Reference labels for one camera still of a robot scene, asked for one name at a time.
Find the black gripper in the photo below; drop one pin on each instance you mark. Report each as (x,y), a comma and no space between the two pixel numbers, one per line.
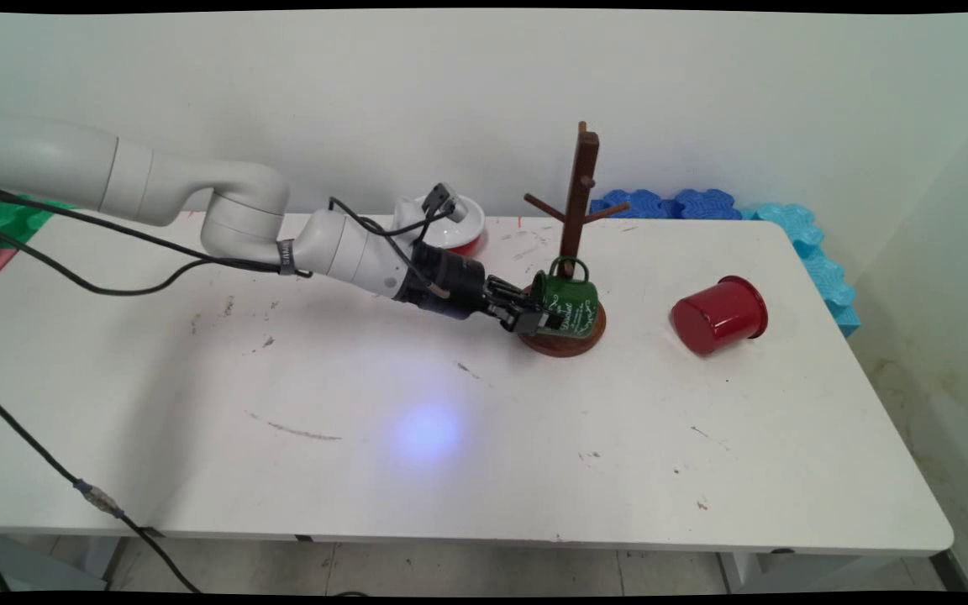
(450,281)

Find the green enamel mug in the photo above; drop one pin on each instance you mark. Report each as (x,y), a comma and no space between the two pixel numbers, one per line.
(572,302)

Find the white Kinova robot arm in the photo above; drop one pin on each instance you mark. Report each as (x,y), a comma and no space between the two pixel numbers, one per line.
(148,181)

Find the red bowl white inside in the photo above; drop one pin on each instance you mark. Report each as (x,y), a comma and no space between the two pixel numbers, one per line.
(469,227)

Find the brown wooden mug tree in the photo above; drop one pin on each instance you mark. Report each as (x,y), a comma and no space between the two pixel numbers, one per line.
(578,193)

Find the dark blue foam tile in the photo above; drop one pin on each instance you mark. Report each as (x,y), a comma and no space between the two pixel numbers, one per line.
(635,204)
(707,204)

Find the red metal cup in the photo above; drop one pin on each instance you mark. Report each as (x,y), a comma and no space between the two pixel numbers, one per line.
(719,315)

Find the light blue foam tiles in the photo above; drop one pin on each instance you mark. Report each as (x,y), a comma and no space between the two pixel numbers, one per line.
(820,269)

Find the white table leg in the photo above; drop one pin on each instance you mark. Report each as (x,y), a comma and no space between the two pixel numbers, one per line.
(749,571)

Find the green foam tile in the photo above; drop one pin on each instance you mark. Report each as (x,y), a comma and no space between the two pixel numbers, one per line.
(5,220)

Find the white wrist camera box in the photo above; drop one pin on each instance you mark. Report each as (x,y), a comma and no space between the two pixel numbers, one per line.
(440,202)

